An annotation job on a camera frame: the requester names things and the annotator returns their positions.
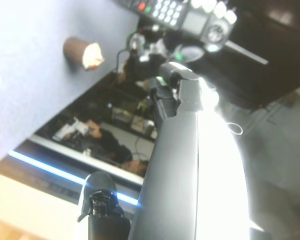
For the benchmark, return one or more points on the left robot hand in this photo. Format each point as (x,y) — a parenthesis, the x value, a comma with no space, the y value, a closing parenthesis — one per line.
(185,175)

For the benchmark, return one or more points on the black box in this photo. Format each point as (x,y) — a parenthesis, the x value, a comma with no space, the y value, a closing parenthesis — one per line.
(170,12)

